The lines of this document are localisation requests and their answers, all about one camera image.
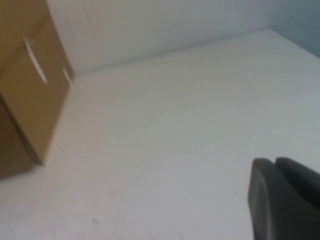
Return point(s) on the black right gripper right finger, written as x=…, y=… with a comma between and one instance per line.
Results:
x=300, y=177

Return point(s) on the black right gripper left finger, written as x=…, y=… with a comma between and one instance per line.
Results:
x=275, y=205

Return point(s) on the cardboard shoe box with window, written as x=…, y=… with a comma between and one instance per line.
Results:
x=15, y=22
x=32, y=112

